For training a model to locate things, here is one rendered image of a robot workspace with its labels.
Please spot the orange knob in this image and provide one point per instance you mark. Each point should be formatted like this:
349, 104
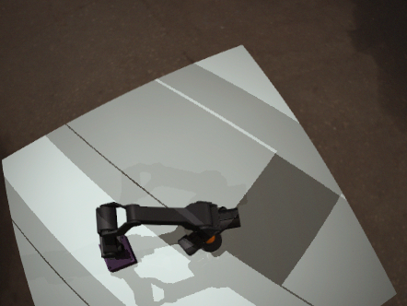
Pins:
211, 240

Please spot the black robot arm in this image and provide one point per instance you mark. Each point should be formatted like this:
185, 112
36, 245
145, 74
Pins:
201, 216

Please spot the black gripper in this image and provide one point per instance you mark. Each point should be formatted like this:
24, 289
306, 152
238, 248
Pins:
192, 243

